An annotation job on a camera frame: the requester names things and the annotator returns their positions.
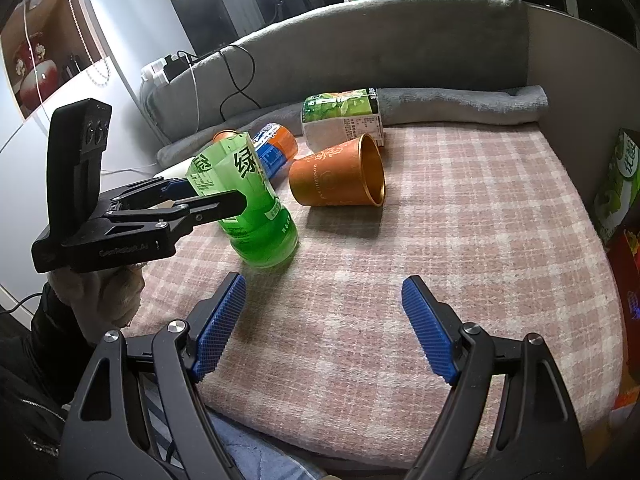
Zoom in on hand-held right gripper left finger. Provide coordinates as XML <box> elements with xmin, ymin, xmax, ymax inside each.
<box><xmin>60</xmin><ymin>272</ymin><xmax>248</xmax><ymax>480</ymax></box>

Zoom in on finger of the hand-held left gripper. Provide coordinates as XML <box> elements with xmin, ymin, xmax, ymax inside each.
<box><xmin>99</xmin><ymin>177</ymin><xmax>196</xmax><ymax>213</ymax></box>
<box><xmin>102</xmin><ymin>189</ymin><xmax>249</xmax><ymax>241</ymax></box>

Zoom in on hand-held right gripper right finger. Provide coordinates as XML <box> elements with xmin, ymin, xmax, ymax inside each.
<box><xmin>401</xmin><ymin>275</ymin><xmax>588</xmax><ymax>480</ymax></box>

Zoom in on orange metal cup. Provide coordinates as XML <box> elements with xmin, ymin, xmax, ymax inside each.
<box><xmin>289</xmin><ymin>133</ymin><xmax>387</xmax><ymax>208</ymax></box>

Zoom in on person's left hand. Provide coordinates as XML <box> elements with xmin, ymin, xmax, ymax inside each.
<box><xmin>49</xmin><ymin>261</ymin><xmax>146</xmax><ymax>337</ymax></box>

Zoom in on green plastic bottle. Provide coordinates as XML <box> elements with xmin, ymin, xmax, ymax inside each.
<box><xmin>186</xmin><ymin>131</ymin><xmax>299</xmax><ymax>268</ymax></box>

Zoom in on blue and orange bottle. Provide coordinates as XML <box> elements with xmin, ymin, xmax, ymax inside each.
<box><xmin>250</xmin><ymin>122</ymin><xmax>299</xmax><ymax>179</ymax></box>

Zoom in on pink plaid blanket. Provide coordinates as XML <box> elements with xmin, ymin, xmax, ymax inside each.
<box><xmin>122</xmin><ymin>122</ymin><xmax>628</xmax><ymax>468</ymax></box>

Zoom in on red and white figure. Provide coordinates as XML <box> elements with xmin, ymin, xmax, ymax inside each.
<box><xmin>14</xmin><ymin>32</ymin><xmax>64</xmax><ymax>109</ymax></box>

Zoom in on white power strip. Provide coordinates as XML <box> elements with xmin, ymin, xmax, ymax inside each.
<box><xmin>141</xmin><ymin>58</ymin><xmax>170</xmax><ymax>84</ymax></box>

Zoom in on person's blue jeans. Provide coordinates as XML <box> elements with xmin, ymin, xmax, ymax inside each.
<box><xmin>140</xmin><ymin>370</ymin><xmax>328</xmax><ymax>480</ymax></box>

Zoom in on black charger plug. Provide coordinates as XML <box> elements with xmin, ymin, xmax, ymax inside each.
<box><xmin>164</xmin><ymin>51</ymin><xmax>195</xmax><ymax>80</ymax></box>

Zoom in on white and green drink carton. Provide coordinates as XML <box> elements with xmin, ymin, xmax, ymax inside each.
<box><xmin>300</xmin><ymin>87</ymin><xmax>386</xmax><ymax>153</ymax></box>

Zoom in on dark window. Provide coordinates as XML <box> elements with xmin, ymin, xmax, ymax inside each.
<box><xmin>154</xmin><ymin>0</ymin><xmax>347</xmax><ymax>57</ymax></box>

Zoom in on red printed box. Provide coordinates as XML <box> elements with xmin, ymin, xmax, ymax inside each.
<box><xmin>606</xmin><ymin>229</ymin><xmax>640</xmax><ymax>413</ymax></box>

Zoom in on person's black jacket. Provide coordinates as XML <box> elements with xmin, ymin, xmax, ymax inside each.
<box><xmin>0</xmin><ymin>355</ymin><xmax>73</xmax><ymax>480</ymax></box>

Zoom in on grey fleece blanket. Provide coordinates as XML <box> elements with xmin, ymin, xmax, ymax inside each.
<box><xmin>140</xmin><ymin>0</ymin><xmax>550</xmax><ymax>171</ymax></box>

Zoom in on green printed box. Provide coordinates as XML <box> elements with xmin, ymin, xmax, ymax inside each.
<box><xmin>593</xmin><ymin>127</ymin><xmax>640</xmax><ymax>247</ymax></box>

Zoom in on white cable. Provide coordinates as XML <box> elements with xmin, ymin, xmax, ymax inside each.
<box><xmin>189</xmin><ymin>66</ymin><xmax>202</xmax><ymax>134</ymax></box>

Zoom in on black cable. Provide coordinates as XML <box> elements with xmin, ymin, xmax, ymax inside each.
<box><xmin>187</xmin><ymin>44</ymin><xmax>267</xmax><ymax>122</ymax></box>

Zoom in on white bead cord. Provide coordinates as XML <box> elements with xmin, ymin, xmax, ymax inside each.
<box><xmin>61</xmin><ymin>0</ymin><xmax>109</xmax><ymax>87</ymax></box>

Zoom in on grey bed frame panel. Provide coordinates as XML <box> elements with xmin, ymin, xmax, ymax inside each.
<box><xmin>524</xmin><ymin>2</ymin><xmax>640</xmax><ymax>211</ymax></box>

